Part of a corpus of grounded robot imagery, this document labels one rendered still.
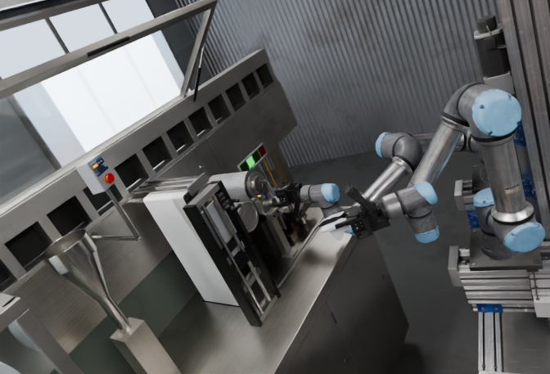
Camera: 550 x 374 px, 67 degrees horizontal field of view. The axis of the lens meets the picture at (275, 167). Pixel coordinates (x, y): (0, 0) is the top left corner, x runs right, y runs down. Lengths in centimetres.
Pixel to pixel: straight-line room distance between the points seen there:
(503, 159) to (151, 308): 140
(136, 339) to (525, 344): 161
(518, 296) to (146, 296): 142
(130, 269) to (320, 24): 320
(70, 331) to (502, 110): 153
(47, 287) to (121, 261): 28
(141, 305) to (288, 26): 329
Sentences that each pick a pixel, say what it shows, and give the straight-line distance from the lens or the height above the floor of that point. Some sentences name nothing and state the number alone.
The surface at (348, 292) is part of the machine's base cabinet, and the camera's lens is 187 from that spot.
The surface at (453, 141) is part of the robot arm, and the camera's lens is 142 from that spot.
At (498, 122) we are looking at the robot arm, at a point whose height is 139.
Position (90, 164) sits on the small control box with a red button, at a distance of 133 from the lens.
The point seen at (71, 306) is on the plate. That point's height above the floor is 126.
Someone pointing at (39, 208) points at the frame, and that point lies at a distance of 162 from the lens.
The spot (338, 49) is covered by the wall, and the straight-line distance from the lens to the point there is 434.
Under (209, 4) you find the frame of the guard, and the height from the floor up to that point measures 197.
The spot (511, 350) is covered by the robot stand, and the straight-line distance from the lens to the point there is 221.
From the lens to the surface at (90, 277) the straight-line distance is 139.
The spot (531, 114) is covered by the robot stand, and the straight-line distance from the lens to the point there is 163.
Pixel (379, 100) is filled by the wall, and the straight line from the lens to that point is 442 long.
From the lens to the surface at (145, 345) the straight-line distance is 154.
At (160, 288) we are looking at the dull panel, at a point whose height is 105.
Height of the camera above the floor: 193
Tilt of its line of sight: 21 degrees down
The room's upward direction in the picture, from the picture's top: 25 degrees counter-clockwise
